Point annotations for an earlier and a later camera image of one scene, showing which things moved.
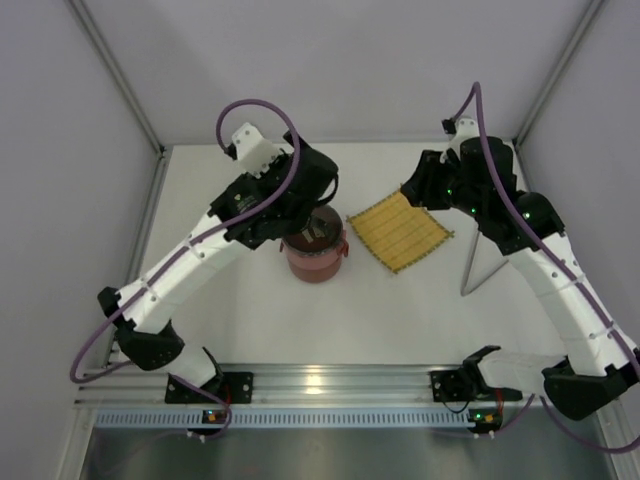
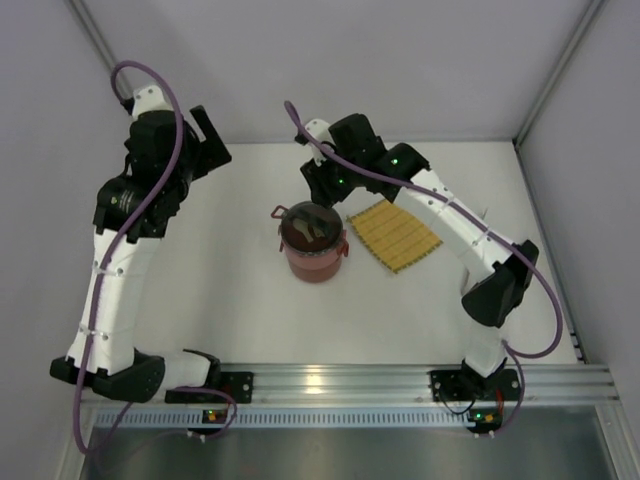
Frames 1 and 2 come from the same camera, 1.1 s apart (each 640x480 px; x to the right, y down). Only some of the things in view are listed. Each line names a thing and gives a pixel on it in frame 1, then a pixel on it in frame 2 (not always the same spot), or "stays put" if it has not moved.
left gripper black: [310, 198] -> [210, 138]
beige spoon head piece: [307, 234] stays put
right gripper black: [420, 185] -> [317, 181]
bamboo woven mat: [400, 233] stays put
